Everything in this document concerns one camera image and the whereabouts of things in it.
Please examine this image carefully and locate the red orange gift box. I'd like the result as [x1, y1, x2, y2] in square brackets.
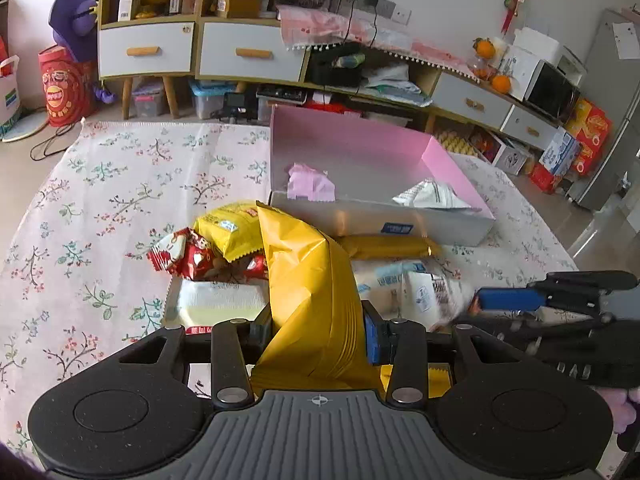
[564, 97, 614, 177]

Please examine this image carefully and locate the black floor cable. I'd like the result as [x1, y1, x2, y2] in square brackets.
[30, 119, 77, 162]

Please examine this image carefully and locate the blue and white carton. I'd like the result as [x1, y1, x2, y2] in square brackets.
[538, 127, 582, 177]

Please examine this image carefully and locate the cream snack packet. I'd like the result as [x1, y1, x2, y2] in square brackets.
[162, 278, 271, 335]

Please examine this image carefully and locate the flat yellow snack packet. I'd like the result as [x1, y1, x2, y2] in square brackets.
[380, 364, 454, 402]

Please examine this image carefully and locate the clear storage bin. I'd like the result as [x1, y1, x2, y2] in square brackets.
[132, 79, 166, 119]

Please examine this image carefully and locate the black microwave oven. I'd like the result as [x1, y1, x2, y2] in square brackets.
[522, 59, 582, 122]

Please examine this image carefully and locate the white and blue snack packet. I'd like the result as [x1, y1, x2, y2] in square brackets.
[404, 270, 478, 332]
[350, 259, 437, 313]

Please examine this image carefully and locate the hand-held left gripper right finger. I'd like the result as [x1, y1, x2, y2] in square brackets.
[361, 301, 521, 407]

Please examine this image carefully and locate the purple plush toy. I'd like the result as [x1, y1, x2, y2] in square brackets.
[48, 0, 119, 107]

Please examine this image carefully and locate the red printed bag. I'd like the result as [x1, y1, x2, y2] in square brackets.
[38, 44, 99, 129]

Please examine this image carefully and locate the pink snack packet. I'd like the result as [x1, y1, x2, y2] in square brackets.
[287, 162, 336, 202]

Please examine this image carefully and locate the grey refrigerator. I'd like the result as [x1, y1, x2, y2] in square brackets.
[569, 7, 640, 212]

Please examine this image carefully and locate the low yellow white cabinet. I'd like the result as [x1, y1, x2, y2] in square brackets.
[304, 42, 562, 152]

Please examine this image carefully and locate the small yellow snack packet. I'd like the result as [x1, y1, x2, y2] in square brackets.
[193, 200, 267, 263]

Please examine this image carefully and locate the long orange snack packet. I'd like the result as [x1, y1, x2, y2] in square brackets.
[335, 233, 443, 260]

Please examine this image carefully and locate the red and white snack packet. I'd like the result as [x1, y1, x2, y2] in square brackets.
[147, 227, 202, 274]

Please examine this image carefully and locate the white shopping bag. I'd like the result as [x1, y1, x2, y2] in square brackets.
[0, 54, 22, 137]

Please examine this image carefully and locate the white packet with dark print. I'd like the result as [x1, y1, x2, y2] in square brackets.
[392, 178, 474, 210]

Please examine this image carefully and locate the person's right hand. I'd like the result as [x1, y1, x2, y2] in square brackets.
[602, 388, 636, 435]

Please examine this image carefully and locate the pink lace cloth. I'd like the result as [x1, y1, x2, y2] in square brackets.
[276, 4, 482, 82]

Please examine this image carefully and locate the pack of yellow bottles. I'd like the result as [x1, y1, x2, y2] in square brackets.
[434, 129, 482, 157]

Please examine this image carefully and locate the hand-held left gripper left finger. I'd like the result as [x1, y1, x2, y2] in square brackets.
[117, 309, 274, 409]

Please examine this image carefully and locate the large yellow snack packet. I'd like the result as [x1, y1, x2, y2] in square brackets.
[251, 201, 387, 394]

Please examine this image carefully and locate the blue lid storage bin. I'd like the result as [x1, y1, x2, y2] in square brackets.
[189, 79, 237, 122]

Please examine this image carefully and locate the tall yellow white cabinet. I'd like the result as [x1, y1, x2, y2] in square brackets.
[97, 0, 312, 121]

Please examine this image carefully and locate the white box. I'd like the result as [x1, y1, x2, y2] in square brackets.
[512, 26, 562, 67]

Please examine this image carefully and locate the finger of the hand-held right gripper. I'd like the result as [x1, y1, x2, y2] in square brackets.
[472, 271, 639, 316]
[452, 311, 616, 356]

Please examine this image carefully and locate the wall power outlet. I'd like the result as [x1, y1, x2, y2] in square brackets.
[344, 0, 413, 27]

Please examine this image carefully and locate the pink cardboard box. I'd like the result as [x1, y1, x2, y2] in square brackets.
[269, 105, 496, 247]

